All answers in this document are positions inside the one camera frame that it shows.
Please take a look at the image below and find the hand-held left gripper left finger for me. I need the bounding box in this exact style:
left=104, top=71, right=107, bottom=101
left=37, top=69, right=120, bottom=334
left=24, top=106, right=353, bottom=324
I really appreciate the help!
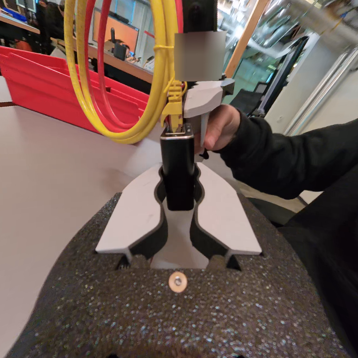
left=95, top=165, right=169, bottom=263

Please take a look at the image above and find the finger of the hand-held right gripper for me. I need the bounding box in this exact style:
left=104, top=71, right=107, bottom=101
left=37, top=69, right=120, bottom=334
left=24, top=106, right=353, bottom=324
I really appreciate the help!
left=183, top=79, right=235, bottom=118

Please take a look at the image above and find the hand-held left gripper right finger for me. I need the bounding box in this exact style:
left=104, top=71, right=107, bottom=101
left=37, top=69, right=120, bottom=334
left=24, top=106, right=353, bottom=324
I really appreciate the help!
left=190, top=162, right=263, bottom=265

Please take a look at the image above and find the yellow ethernet cable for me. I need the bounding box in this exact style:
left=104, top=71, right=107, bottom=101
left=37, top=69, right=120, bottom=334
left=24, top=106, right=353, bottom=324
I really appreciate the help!
left=64, top=0, right=185, bottom=145

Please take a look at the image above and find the black ethernet splitter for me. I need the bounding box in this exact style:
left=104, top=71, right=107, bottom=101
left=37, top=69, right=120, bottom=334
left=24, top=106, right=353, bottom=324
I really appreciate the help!
left=159, top=123, right=195, bottom=211

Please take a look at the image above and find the red ethernet cable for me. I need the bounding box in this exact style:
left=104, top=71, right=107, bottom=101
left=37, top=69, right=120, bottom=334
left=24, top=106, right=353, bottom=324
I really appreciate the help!
left=84, top=0, right=187, bottom=134

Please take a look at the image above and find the person's right forearm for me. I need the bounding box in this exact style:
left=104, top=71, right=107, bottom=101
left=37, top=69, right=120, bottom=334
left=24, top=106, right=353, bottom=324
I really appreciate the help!
left=217, top=108, right=358, bottom=200

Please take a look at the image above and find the person's right hand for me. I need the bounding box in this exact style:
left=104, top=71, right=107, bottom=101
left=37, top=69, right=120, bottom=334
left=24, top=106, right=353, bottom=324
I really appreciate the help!
left=202, top=104, right=241, bottom=152

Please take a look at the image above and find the black office chair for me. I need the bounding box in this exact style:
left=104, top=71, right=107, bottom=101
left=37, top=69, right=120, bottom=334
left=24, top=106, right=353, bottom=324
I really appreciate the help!
left=229, top=81, right=270, bottom=118

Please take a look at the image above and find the large monitor orange screen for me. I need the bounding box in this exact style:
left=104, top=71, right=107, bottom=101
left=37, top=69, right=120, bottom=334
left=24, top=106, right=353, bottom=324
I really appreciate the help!
left=92, top=8, right=140, bottom=56

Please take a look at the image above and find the grey desk wood edge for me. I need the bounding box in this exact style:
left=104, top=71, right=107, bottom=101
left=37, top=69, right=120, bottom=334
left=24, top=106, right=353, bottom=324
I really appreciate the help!
left=50, top=36, right=157, bottom=84
left=0, top=12, right=41, bottom=46

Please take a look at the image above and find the person's black clothed body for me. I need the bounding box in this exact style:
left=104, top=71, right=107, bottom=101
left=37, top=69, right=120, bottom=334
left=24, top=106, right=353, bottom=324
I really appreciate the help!
left=277, top=168, right=358, bottom=358

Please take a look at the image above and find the red plastic bin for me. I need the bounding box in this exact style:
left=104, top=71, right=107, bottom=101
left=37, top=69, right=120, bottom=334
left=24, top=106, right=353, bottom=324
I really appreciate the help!
left=0, top=45, right=150, bottom=135

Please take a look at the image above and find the wooden post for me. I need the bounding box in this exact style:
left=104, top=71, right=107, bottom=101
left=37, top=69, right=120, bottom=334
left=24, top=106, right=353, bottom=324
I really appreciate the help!
left=224, top=0, right=270, bottom=79

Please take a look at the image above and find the silver metal frame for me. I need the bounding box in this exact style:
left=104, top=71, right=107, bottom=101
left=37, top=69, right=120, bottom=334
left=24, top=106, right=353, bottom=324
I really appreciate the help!
left=282, top=46, right=358, bottom=136

